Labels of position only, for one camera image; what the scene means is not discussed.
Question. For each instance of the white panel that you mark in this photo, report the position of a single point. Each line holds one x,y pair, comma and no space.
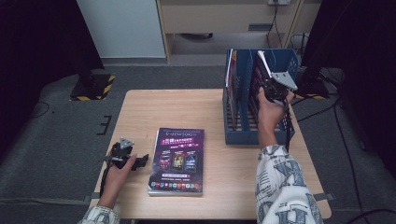
124,28

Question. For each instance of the blue plastic file rack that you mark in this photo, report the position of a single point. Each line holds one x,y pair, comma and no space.
239,138

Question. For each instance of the black curtain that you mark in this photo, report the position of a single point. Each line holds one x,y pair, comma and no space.
37,62
367,62

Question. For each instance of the person's left hand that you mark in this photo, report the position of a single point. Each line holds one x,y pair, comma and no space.
115,179

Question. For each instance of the stand base with hazard stripes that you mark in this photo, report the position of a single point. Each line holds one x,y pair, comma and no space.
313,90
96,88

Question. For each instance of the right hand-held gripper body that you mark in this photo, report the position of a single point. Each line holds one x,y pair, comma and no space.
278,87

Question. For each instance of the purple magazine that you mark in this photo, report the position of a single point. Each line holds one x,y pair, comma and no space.
179,158
258,81

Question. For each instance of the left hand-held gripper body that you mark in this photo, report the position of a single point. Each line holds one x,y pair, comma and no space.
120,154

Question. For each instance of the person's right hand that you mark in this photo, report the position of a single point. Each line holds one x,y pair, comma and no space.
272,115

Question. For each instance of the light wooden desk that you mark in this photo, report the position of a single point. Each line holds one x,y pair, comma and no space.
218,18

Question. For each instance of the grey label on desk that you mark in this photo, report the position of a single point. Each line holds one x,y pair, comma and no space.
260,27

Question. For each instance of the white power strip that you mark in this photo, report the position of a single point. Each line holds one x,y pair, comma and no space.
279,2

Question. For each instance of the black book with red print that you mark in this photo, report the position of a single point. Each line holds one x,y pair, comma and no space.
229,68

